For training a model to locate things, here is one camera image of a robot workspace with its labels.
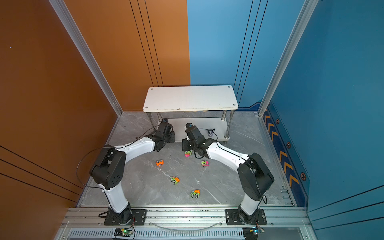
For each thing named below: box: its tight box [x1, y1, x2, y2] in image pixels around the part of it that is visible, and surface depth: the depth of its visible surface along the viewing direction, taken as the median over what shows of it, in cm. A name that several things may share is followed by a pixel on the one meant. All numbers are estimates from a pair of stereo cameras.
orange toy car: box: [155, 159, 164, 168], surface depth 92 cm
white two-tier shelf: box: [143, 85, 239, 143], surface depth 84 cm
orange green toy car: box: [170, 176, 180, 185], surface depth 85 cm
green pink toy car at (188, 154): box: [184, 150, 193, 157], surface depth 96 cm
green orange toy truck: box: [190, 189, 200, 199], surface depth 81 cm
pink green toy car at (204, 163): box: [200, 160, 210, 168], surface depth 91 cm
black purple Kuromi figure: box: [207, 128, 216, 137], surface depth 96 cm
